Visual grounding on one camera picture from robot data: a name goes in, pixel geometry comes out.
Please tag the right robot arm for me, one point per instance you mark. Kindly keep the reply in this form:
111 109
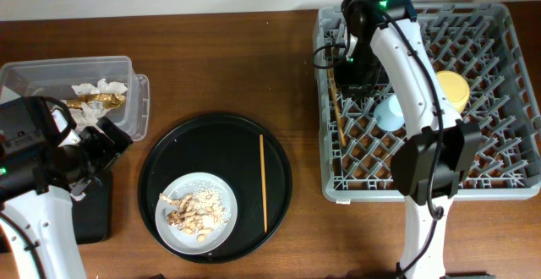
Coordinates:
440 147

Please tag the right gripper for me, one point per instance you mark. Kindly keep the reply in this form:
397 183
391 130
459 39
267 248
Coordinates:
355 78

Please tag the white gold wrapper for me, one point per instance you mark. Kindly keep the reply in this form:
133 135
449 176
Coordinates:
93 102

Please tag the wooden chopstick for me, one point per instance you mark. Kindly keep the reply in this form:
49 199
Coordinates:
263 182
332 87

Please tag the clear plastic bin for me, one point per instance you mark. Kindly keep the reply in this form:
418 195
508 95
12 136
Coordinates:
56 77

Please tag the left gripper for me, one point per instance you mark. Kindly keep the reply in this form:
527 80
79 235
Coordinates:
109 150

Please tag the blue cup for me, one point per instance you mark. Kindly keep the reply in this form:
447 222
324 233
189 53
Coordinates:
388 114

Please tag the food scraps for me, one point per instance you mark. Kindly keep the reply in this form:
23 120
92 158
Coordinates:
199 213

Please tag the black rectangular bin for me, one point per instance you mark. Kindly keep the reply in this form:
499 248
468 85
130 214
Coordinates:
92 215

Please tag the round black tray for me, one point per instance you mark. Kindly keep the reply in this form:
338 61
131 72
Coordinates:
227 146

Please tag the grey plate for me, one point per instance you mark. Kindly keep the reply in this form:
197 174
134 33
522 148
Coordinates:
183 243

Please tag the grey dishwasher rack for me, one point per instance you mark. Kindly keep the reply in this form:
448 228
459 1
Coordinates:
477 41

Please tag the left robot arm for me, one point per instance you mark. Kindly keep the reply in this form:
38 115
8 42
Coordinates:
44 164

